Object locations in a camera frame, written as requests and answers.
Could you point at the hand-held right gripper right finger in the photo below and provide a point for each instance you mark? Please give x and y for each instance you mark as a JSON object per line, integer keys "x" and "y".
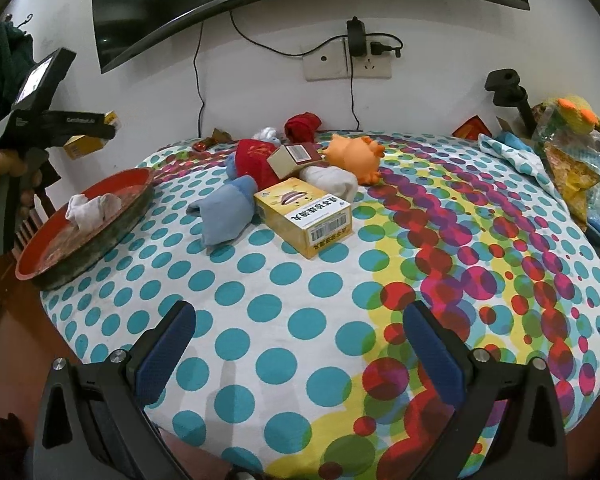
{"x": 434, "y": 357}

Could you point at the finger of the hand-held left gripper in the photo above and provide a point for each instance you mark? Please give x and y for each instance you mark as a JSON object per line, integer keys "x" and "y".
{"x": 80, "y": 124}

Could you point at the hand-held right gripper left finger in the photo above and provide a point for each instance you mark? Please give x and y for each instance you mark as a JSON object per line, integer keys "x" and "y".
{"x": 164, "y": 357}

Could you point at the round red tray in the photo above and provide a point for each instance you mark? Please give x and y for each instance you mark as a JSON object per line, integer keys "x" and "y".
{"x": 55, "y": 256}

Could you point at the red envelope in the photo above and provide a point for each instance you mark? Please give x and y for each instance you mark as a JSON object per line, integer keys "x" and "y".
{"x": 252, "y": 160}

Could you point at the yellow cardboard box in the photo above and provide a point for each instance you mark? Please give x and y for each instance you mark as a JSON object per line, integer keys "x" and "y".
{"x": 300, "y": 215}

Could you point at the small beige red box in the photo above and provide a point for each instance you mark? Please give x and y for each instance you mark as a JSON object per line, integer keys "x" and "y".
{"x": 282, "y": 162}

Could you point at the white sock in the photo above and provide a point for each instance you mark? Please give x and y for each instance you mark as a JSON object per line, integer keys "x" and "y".
{"x": 330, "y": 178}

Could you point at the orange plush toy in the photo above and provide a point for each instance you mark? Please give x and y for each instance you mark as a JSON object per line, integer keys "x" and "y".
{"x": 352, "y": 155}

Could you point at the white crumpled cloth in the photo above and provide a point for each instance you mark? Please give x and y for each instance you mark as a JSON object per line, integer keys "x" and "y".
{"x": 92, "y": 207}

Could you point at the wooden chair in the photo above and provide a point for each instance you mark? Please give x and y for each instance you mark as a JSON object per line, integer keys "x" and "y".
{"x": 35, "y": 225}

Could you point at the polka dot tablecloth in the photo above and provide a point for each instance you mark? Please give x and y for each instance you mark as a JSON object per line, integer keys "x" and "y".
{"x": 330, "y": 310}

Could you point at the small red candy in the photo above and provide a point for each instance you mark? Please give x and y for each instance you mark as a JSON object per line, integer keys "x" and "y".
{"x": 200, "y": 146}

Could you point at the brown wrapper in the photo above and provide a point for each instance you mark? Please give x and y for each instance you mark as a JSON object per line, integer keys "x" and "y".
{"x": 221, "y": 136}

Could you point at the light blue cloth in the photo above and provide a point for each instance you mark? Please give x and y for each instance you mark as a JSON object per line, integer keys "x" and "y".
{"x": 220, "y": 215}

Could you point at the white blue small cloth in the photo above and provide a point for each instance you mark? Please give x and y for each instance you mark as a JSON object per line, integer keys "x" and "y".
{"x": 267, "y": 134}

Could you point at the red knitted ball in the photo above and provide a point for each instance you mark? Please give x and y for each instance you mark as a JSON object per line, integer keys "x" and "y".
{"x": 302, "y": 127}

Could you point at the clear plastic bag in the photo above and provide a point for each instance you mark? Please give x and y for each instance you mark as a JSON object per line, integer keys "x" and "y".
{"x": 575, "y": 175}

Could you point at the red orange box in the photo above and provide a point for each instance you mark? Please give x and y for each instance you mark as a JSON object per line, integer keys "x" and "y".
{"x": 472, "y": 127}

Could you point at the blue fabric piece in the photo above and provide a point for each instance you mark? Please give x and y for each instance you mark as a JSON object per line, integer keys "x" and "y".
{"x": 509, "y": 136}

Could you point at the black stand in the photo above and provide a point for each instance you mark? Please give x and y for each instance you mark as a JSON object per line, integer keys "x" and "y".
{"x": 505, "y": 87}

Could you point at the yellow knitted toy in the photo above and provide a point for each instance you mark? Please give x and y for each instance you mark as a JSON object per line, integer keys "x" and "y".
{"x": 577, "y": 112}

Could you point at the black charger adapter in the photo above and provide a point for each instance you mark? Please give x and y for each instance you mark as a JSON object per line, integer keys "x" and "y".
{"x": 355, "y": 35}

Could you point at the white wall power outlet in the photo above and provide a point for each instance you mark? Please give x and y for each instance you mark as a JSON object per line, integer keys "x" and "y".
{"x": 325, "y": 64}

